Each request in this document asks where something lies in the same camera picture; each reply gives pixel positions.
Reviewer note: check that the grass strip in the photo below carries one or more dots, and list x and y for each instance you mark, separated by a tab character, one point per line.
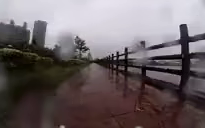
30	80

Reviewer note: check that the wide grey building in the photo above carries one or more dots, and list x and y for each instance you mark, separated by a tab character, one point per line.
8	33

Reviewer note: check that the dark wooden rail fence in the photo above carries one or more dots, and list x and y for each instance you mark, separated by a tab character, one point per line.
184	56

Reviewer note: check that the robot's own part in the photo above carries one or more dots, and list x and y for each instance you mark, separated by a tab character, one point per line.
61	126

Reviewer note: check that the tall grey tower building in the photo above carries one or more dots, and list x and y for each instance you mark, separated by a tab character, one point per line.
39	32

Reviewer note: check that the tree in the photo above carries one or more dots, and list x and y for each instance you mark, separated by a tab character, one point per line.
80	46

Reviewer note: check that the grey water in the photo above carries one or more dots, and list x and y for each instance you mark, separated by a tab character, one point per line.
203	83

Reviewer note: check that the green bushes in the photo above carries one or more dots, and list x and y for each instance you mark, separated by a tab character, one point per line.
20	56

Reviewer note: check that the wet red paved path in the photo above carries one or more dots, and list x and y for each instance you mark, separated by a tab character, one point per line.
96	100

